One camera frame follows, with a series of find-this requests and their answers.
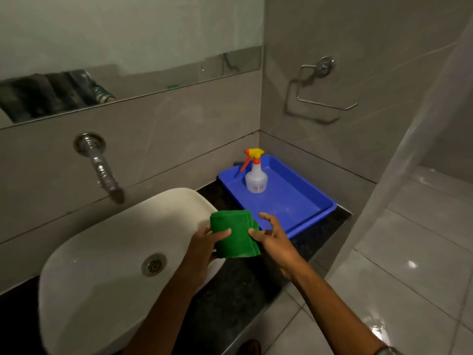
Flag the chrome wall faucet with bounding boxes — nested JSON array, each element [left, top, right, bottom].
[[73, 132, 125, 204]]

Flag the person's right hand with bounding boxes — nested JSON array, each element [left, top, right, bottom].
[[248, 212, 308, 281]]

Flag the chrome sink drain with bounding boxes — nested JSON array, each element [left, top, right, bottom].
[[141, 253, 167, 277]]

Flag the person's left forearm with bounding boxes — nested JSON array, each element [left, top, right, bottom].
[[122, 268, 207, 355]]

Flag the person's right forearm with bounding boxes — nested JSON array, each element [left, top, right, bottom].
[[290, 264, 389, 355]]

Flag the glass shower partition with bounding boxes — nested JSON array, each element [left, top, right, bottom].
[[325, 18, 473, 281]]

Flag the blue plastic tray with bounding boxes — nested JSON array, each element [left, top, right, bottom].
[[217, 155, 338, 239]]

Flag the chrome towel ring holder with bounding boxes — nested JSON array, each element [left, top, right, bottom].
[[296, 55, 358, 111]]

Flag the person's left hand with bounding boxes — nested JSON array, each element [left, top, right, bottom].
[[180, 226, 232, 289]]

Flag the green cloth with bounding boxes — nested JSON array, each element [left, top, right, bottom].
[[210, 209, 261, 259]]

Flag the white ceramic sink basin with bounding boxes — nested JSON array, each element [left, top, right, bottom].
[[38, 187, 227, 355]]

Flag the wall mirror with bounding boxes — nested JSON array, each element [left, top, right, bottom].
[[0, 0, 265, 130]]

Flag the clear spray bottle red trigger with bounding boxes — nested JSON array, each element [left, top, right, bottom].
[[239, 148, 268, 194]]

